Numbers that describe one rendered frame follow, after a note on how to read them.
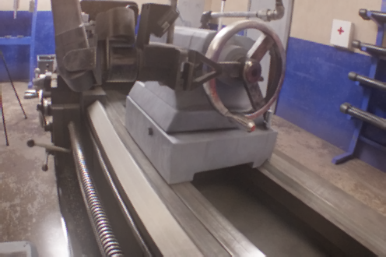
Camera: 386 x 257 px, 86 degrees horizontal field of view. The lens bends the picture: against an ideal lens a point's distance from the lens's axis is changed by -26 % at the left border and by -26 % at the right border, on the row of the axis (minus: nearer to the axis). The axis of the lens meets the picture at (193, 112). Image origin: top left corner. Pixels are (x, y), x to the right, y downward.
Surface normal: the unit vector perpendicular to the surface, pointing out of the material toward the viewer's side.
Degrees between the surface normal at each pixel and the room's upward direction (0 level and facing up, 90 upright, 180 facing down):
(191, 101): 90
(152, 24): 90
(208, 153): 90
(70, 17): 51
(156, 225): 36
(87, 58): 59
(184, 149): 90
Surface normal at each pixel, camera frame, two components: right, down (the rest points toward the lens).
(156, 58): 0.49, 0.33
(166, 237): -0.39, -0.75
